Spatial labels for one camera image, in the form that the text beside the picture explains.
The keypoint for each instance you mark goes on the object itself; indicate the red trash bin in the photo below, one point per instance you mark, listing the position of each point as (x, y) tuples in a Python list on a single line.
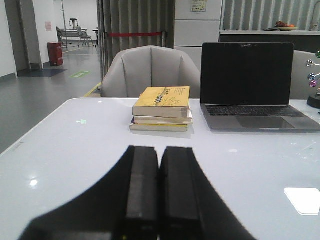
[(55, 53)]

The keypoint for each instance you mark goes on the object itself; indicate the bottom yellow book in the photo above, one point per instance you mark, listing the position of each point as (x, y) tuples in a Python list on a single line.
[(158, 127)]

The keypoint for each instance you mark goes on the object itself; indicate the grey open laptop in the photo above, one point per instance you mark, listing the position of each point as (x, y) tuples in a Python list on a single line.
[(247, 85)]

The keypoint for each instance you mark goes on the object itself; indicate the fruit plate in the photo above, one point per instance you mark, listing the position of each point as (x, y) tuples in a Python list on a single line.
[(283, 26)]

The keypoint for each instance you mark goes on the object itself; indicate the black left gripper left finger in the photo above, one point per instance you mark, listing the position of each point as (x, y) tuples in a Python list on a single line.
[(122, 205)]

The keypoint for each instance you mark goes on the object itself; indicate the grey left armchair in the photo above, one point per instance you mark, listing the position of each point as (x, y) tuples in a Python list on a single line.
[(135, 69)]

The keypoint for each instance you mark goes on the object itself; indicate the middle white book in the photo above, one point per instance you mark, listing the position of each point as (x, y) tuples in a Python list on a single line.
[(163, 120)]

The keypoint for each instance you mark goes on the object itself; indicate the yellow top book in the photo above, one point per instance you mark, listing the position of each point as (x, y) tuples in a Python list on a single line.
[(168, 102)]

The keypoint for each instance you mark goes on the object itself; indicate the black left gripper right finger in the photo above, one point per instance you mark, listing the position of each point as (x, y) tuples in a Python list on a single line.
[(189, 206)]

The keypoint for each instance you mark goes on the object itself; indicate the yellow book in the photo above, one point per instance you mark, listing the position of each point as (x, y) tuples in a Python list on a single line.
[(168, 102), (158, 127)]

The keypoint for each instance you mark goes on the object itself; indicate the ferris wheel desk ornament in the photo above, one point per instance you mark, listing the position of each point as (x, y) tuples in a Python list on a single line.
[(314, 99)]

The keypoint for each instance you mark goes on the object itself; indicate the red barrier belt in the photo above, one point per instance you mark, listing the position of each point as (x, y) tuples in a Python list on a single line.
[(131, 35)]

